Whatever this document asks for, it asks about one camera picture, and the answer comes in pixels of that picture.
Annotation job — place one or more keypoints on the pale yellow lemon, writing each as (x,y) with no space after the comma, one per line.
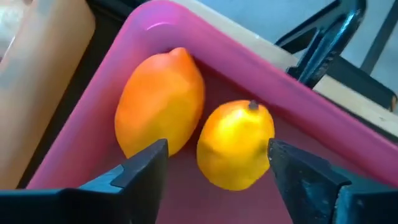
(233,143)

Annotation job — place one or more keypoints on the black table mat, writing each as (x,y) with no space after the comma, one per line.
(101,46)

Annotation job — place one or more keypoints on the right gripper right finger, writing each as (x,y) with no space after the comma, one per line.
(311,193)

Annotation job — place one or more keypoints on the pink plastic basket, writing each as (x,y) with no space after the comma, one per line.
(236,59)

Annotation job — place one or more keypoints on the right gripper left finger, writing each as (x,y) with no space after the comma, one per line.
(124,199)

